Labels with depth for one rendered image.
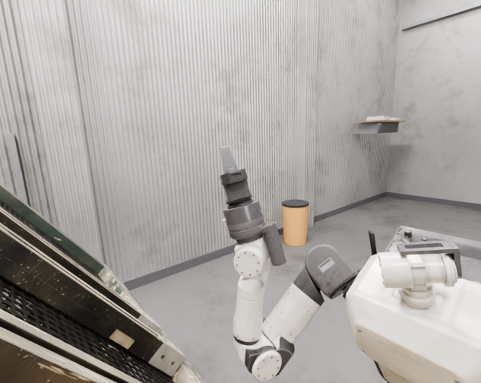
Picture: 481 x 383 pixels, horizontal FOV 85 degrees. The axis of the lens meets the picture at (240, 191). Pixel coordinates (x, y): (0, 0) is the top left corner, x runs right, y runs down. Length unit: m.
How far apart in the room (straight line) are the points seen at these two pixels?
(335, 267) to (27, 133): 2.71
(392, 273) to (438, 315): 0.12
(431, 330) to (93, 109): 2.92
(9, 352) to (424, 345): 0.61
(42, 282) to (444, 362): 0.83
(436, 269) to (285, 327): 0.36
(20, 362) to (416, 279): 0.57
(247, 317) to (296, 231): 3.47
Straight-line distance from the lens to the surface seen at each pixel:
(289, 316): 0.74
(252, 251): 0.57
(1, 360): 0.38
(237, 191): 0.57
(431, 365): 0.65
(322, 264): 0.72
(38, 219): 1.74
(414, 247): 0.59
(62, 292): 0.81
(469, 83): 7.49
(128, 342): 0.95
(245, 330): 0.70
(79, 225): 2.92
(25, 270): 0.78
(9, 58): 3.04
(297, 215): 4.01
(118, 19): 3.30
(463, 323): 0.64
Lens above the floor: 1.66
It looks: 12 degrees down
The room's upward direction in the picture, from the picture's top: 2 degrees counter-clockwise
